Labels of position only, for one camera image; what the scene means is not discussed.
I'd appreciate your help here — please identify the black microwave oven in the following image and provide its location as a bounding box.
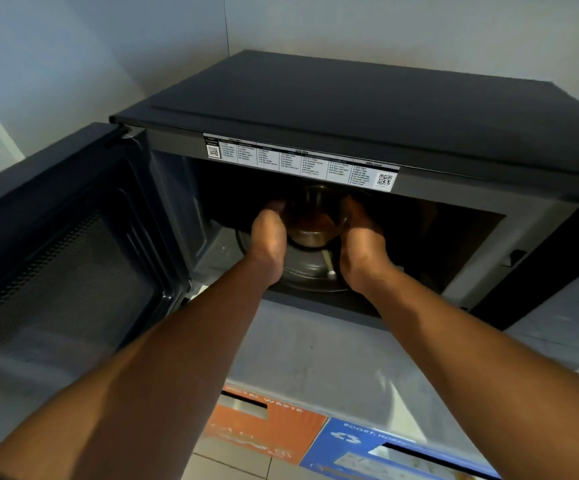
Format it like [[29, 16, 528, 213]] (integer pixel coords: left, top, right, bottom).
[[110, 50, 579, 331]]

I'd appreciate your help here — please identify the person's left hand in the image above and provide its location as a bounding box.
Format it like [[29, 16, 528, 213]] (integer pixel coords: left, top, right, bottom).
[[247, 202, 288, 288]]

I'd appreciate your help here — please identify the person's left forearm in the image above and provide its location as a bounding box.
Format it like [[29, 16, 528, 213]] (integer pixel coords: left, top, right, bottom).
[[0, 255, 282, 480]]

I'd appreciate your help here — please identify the person's right hand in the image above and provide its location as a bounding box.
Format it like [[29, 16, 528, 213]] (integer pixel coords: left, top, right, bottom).
[[338, 195, 399, 294]]

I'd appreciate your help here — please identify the blue waste bin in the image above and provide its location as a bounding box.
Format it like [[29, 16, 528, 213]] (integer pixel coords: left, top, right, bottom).
[[299, 417, 502, 480]]

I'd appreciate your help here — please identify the clear glass bowl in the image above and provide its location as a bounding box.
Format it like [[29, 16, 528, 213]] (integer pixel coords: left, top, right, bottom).
[[283, 185, 351, 249]]

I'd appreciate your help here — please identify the black microwave door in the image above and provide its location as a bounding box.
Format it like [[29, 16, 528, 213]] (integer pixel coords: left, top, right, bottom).
[[0, 123, 192, 390]]

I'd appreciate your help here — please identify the orange waste bin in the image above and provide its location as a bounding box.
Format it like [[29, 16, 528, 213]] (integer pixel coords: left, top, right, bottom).
[[200, 386, 329, 466]]

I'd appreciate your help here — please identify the person's right forearm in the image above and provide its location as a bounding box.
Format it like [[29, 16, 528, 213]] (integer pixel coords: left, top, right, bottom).
[[357, 267, 579, 480]]

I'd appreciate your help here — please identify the white instruction label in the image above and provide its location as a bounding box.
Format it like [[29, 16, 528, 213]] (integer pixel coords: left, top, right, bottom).
[[202, 133, 401, 193]]

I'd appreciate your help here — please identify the glass microwave turntable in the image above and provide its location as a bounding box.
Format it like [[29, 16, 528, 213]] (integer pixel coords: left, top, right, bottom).
[[237, 227, 405, 294]]

